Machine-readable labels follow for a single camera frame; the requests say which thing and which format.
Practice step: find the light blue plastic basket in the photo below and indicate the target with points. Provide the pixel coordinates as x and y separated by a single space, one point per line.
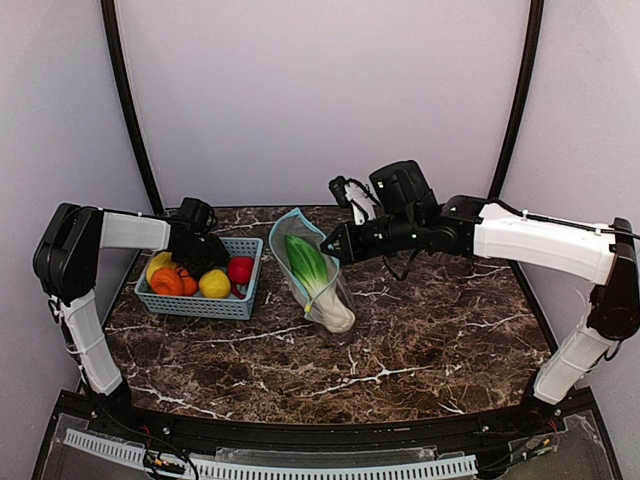
230 308

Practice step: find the red chili pepper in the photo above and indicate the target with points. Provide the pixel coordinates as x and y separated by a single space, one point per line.
239 291

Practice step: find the light blue cable duct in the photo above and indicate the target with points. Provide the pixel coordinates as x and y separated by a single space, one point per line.
229 463

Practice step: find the clear zip top bag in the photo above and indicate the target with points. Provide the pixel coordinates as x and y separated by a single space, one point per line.
294 222

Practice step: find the red apple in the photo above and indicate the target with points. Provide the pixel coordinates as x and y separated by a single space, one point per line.
239 270

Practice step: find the black front rail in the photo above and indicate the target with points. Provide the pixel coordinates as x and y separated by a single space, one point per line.
480 432

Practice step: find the orange fruit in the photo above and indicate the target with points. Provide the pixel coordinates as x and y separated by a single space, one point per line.
166 281

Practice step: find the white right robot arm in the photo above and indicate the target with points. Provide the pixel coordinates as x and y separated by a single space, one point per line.
399 212

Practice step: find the yellow lemon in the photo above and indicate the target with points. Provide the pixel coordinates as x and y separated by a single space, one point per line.
215 284

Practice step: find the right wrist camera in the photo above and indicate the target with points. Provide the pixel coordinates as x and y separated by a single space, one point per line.
352 194

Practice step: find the small orange tangerine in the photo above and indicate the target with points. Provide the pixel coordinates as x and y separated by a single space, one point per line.
189 285

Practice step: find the yellow pear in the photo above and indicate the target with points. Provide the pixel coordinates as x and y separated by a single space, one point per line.
161 260

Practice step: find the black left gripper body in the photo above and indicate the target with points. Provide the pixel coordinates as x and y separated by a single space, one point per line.
195 251

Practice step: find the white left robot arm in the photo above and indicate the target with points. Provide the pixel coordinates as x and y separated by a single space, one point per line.
66 262

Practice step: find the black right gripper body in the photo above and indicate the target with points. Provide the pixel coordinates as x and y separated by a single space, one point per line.
355 242

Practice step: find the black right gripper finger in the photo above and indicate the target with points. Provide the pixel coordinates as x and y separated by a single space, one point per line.
335 253
339 238

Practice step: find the white garlic bulb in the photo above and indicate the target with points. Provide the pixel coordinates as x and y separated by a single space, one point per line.
318 280

